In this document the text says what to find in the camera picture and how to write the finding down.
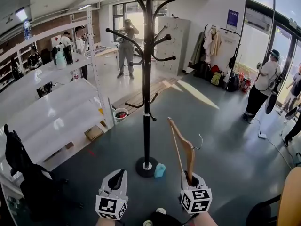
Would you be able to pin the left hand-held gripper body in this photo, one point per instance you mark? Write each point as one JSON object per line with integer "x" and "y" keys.
{"x": 110, "y": 206}

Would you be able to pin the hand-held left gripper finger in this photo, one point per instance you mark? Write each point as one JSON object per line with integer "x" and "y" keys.
{"x": 122, "y": 180}
{"x": 108, "y": 180}

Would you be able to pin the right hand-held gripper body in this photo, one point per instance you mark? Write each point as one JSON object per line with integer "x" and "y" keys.
{"x": 196, "y": 201}

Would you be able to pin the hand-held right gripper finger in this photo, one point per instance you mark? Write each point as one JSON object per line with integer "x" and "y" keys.
{"x": 184, "y": 180}
{"x": 200, "y": 181}

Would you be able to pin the wooden clothes hanger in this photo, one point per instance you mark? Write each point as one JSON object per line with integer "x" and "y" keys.
{"x": 191, "y": 163}

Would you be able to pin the black metal coat rack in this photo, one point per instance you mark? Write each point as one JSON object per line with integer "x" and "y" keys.
{"x": 147, "y": 138}

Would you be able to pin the person's right forearm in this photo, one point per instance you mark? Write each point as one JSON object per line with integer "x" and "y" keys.
{"x": 207, "y": 220}

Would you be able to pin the person's left forearm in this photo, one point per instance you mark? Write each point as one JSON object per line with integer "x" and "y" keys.
{"x": 105, "y": 222}

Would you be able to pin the olive green coat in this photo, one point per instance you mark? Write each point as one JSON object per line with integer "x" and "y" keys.
{"x": 198, "y": 48}

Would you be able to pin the light blue plastic jug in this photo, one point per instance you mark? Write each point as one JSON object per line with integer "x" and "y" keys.
{"x": 160, "y": 171}

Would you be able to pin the person's black trousers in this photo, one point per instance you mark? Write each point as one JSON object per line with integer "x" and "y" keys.
{"x": 167, "y": 220}

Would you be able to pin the person's white shoe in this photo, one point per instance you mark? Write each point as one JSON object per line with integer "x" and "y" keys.
{"x": 147, "y": 223}
{"x": 161, "y": 211}

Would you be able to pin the flat cardboard box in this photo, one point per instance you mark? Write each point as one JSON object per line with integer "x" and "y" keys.
{"x": 93, "y": 133}

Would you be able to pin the white bucket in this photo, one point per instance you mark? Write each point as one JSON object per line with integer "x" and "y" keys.
{"x": 121, "y": 115}

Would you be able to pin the black office chair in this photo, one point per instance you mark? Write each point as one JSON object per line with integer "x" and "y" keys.
{"x": 35, "y": 182}

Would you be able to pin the white power strip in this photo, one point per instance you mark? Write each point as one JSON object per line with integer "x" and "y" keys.
{"x": 262, "y": 135}

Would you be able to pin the white metal shelving unit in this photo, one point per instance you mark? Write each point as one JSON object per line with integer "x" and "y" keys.
{"x": 47, "y": 98}

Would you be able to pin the yellow and black backpack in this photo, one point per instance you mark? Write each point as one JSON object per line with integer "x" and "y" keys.
{"x": 216, "y": 78}

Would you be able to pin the black oval bag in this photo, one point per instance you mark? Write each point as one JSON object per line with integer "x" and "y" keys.
{"x": 271, "y": 102}

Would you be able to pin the red fire extinguisher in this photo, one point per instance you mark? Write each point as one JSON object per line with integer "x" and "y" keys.
{"x": 240, "y": 78}
{"x": 246, "y": 85}

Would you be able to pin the small red-capped bottle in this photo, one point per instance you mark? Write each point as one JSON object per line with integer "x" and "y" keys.
{"x": 76, "y": 76}

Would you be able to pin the red bag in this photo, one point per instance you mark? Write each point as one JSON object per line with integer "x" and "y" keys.
{"x": 214, "y": 68}

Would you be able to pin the light wooden table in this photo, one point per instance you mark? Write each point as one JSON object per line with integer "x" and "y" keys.
{"x": 108, "y": 52}

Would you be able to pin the mint green bottle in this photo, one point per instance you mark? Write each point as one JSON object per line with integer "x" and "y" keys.
{"x": 60, "y": 60}

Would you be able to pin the black tall bottle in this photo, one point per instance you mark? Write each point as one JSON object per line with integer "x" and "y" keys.
{"x": 68, "y": 55}

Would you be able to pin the grey metal locker cabinet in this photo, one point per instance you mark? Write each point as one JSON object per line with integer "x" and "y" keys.
{"x": 174, "y": 46}

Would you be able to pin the white hanging garment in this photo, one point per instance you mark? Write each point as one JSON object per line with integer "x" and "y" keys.
{"x": 208, "y": 43}

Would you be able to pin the beige hanging jacket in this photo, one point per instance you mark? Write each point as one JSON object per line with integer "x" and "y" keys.
{"x": 216, "y": 43}

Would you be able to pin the clear water bottle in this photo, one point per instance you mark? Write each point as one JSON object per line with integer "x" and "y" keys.
{"x": 27, "y": 30}

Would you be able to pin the short ceiling light tube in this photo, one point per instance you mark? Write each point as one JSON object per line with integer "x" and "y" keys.
{"x": 84, "y": 7}

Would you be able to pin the thin grey curved pole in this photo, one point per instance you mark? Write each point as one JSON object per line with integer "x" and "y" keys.
{"x": 274, "y": 13}

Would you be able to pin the ceiling light panel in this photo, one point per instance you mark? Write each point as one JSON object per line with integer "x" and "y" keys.
{"x": 21, "y": 14}

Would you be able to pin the yellow chair with black frame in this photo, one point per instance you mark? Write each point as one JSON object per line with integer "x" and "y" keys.
{"x": 290, "y": 196}

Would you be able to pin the black garment rail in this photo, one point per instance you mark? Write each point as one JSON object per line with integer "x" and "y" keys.
{"x": 236, "y": 46}

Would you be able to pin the purple wall poster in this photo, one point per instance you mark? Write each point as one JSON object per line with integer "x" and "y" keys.
{"x": 232, "y": 18}

